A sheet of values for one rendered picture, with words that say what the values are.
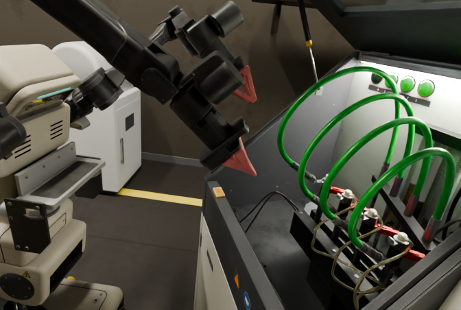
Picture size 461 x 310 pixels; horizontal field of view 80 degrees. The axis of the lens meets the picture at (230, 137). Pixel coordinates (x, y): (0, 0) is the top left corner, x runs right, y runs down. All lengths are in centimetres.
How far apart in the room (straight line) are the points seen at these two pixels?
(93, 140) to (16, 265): 159
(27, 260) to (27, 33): 286
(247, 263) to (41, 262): 60
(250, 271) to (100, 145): 195
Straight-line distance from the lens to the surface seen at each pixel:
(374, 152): 109
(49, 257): 103
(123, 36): 45
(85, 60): 238
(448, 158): 64
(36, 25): 354
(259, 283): 71
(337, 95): 114
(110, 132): 240
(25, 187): 86
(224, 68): 43
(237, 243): 79
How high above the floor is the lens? 148
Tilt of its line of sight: 21 degrees down
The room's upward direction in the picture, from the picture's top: 6 degrees clockwise
